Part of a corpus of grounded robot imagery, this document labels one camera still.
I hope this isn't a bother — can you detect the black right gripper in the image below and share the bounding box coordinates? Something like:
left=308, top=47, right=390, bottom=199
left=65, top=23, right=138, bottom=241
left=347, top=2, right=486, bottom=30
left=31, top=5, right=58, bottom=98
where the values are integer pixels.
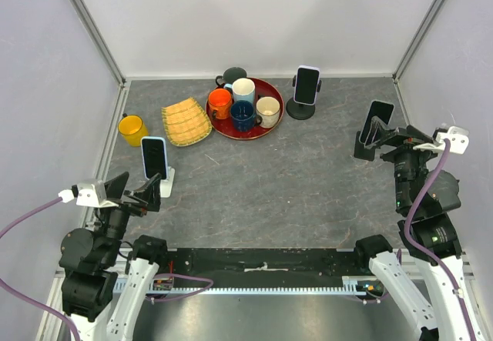
left=364, top=115, right=447, bottom=210

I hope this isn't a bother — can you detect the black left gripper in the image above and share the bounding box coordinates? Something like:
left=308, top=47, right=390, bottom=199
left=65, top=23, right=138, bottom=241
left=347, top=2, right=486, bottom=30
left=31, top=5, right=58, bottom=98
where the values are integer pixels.
left=96, top=170, right=161, bottom=264

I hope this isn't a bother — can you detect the clear cased black phone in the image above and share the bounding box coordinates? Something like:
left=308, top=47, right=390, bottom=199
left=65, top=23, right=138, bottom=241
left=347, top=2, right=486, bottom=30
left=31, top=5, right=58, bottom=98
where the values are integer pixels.
left=359, top=100, right=394, bottom=145

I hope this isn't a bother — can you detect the light blue cased phone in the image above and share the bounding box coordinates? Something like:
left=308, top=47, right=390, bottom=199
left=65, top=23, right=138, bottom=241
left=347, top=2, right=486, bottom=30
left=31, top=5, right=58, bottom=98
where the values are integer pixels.
left=141, top=136, right=168, bottom=180

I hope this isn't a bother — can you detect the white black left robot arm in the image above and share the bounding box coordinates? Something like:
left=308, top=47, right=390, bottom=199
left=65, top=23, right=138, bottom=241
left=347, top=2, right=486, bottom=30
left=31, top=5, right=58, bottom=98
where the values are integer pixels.
left=59, top=172, right=169, bottom=340

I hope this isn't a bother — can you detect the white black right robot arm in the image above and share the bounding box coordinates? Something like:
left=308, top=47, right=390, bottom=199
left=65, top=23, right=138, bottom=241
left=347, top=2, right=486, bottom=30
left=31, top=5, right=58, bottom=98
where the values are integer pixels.
left=352, top=115, right=486, bottom=340

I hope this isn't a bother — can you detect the black block phone stand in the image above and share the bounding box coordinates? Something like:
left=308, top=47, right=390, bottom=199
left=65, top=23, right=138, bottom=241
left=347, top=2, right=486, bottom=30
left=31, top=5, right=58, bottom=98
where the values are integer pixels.
left=353, top=131, right=375, bottom=162

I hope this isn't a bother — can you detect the white phone stand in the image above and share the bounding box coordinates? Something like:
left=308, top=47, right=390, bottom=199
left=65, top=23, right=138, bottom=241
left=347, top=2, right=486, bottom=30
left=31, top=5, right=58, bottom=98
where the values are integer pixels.
left=159, top=166, right=175, bottom=199

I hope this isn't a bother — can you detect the black round-base phone stand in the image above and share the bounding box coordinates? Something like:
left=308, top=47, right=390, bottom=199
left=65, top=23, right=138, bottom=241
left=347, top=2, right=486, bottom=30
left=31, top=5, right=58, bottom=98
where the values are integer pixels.
left=285, top=75, right=322, bottom=120

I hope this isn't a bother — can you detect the lavender cased phone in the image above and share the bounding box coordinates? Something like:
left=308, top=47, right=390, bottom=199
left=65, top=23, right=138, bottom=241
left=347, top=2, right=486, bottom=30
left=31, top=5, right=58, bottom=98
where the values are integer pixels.
left=293, top=65, right=321, bottom=105

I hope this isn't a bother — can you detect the yellow mug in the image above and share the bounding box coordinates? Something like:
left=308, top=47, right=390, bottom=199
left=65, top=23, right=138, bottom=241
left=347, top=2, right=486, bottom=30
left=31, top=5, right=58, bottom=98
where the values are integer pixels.
left=118, top=113, right=149, bottom=147

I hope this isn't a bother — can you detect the woven bamboo tray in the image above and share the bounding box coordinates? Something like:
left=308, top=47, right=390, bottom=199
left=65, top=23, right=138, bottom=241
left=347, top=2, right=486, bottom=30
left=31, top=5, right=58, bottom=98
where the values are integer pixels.
left=161, top=97, right=213, bottom=147

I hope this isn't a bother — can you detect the cream dimpled mug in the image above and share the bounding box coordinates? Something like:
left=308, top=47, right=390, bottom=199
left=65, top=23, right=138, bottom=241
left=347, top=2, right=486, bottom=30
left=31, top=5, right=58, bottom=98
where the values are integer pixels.
left=256, top=97, right=280, bottom=129

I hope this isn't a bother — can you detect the red round tray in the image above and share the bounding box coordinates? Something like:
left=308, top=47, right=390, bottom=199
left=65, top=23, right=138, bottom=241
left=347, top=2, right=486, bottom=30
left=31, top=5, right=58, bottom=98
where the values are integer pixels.
left=206, top=78, right=285, bottom=140

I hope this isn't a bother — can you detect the orange mug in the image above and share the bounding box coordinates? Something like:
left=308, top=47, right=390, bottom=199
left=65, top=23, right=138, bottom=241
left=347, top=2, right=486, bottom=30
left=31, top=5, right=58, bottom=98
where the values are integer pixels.
left=207, top=89, right=233, bottom=120

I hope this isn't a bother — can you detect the dark blue mug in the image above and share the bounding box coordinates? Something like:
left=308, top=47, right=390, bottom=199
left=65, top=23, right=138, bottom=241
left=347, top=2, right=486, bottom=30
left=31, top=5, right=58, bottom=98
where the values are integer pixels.
left=230, top=100, right=262, bottom=132

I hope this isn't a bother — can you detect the light blue mug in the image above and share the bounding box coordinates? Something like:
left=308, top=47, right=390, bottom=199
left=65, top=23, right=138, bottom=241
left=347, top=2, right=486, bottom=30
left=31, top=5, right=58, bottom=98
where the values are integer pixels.
left=224, top=78, right=256, bottom=105

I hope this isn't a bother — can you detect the dark grey mug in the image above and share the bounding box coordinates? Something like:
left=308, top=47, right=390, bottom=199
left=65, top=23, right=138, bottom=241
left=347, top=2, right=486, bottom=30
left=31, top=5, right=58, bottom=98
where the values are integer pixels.
left=215, top=67, right=247, bottom=86

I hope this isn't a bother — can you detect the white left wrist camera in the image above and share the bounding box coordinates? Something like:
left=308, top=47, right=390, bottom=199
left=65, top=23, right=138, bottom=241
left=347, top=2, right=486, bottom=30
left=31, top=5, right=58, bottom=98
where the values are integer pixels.
left=58, top=179, right=118, bottom=209

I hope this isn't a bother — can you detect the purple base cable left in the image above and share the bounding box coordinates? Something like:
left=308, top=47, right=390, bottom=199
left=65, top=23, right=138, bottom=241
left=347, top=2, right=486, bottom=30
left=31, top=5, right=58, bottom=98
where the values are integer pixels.
left=146, top=273, right=215, bottom=304

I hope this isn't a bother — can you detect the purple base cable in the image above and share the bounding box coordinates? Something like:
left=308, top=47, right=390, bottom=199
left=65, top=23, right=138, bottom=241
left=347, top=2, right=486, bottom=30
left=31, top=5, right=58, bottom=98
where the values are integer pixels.
left=356, top=248, right=404, bottom=306
left=146, top=273, right=215, bottom=304

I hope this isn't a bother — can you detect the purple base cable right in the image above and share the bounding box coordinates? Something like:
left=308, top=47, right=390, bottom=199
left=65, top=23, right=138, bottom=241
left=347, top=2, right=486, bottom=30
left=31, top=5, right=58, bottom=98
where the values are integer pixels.
left=356, top=248, right=404, bottom=306

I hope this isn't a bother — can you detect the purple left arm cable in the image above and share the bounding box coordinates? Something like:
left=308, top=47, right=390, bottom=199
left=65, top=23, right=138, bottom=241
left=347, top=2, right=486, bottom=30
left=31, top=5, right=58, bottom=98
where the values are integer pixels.
left=0, top=197, right=80, bottom=341

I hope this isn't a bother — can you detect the grey slotted cable duct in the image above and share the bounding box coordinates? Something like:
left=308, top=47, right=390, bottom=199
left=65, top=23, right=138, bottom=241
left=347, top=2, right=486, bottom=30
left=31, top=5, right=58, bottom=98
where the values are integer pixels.
left=111, top=277, right=382, bottom=296

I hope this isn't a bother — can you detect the right aluminium frame post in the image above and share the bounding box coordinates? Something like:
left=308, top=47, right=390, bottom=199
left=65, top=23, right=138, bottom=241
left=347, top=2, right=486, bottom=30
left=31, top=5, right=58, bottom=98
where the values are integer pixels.
left=392, top=0, right=447, bottom=84

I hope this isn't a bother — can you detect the aluminium frame post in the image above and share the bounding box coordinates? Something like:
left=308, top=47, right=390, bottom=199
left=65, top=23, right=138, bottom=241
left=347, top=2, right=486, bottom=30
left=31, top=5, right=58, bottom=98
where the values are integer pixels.
left=392, top=0, right=447, bottom=84
left=69, top=0, right=126, bottom=86

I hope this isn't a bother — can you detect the left aluminium frame post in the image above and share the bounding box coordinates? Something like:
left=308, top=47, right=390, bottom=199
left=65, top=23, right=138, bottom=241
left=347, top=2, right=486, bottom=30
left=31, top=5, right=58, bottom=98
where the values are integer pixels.
left=69, top=0, right=126, bottom=86

